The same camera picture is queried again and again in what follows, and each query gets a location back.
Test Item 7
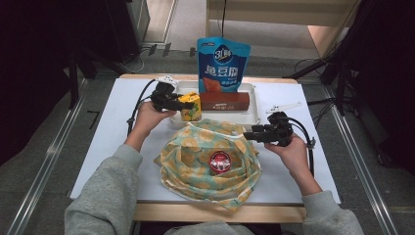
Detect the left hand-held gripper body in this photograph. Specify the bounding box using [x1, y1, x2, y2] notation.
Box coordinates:
[150, 74, 180, 113]

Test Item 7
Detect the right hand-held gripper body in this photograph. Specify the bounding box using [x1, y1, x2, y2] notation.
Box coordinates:
[265, 102, 303, 148]

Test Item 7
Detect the yellow drink carton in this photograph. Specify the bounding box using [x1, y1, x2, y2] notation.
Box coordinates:
[177, 91, 203, 122]

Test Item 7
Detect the white plastic tray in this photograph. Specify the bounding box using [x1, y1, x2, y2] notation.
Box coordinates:
[169, 80, 261, 129]

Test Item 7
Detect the brown box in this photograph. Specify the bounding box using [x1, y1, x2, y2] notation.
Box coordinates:
[199, 91, 251, 112]

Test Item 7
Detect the blue snack pouch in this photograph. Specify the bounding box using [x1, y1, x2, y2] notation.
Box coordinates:
[196, 36, 252, 94]

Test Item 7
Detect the person's left hand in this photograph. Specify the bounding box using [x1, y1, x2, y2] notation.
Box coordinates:
[128, 101, 178, 145]

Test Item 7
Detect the person's right hand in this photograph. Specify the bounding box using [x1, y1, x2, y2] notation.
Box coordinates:
[264, 133, 311, 179]

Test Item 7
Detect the white table board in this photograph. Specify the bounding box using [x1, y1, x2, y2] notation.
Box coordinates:
[69, 77, 342, 205]

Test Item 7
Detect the black corner tape mark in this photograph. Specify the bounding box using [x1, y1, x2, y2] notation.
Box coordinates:
[86, 110, 101, 130]

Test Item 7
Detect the black metal stand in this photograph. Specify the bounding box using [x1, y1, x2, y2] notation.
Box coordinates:
[67, 45, 99, 111]
[283, 0, 370, 116]

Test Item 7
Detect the dark cabinet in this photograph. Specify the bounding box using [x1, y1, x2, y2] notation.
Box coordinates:
[104, 0, 151, 64]

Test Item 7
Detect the person's grey sweater torso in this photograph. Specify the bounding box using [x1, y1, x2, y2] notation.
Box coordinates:
[162, 221, 256, 235]

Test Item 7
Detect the light wooden bench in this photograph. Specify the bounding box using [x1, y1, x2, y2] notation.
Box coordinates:
[205, 0, 360, 59]

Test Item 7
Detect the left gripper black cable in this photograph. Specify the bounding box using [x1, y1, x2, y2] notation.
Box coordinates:
[126, 78, 159, 135]

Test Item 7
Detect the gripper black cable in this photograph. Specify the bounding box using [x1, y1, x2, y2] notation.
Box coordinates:
[288, 117, 317, 178]
[126, 78, 159, 135]

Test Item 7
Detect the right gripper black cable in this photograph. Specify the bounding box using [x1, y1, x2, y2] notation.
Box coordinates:
[288, 117, 317, 178]

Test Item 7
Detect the white floor cable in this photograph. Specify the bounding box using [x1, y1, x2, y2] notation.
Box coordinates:
[118, 48, 147, 74]

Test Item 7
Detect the metal floor rail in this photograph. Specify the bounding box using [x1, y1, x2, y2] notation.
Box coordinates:
[6, 77, 90, 235]
[321, 84, 399, 235]

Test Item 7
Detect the hanging black cable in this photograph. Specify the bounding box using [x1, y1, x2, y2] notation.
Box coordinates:
[208, 0, 228, 54]

